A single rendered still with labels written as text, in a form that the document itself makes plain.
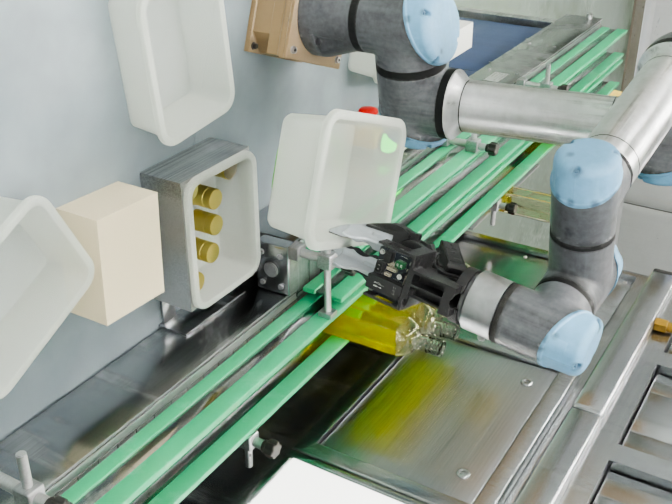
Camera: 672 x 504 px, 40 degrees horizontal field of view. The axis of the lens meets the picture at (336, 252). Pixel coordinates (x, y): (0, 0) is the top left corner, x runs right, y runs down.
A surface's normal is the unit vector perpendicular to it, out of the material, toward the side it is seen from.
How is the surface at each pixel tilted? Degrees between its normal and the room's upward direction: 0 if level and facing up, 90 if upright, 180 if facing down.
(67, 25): 0
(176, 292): 90
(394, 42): 91
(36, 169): 0
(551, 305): 83
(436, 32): 8
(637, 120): 66
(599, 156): 91
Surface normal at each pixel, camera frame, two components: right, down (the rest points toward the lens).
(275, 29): -0.48, 0.07
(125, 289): 0.86, 0.24
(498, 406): 0.00, -0.88
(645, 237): -0.51, 0.40
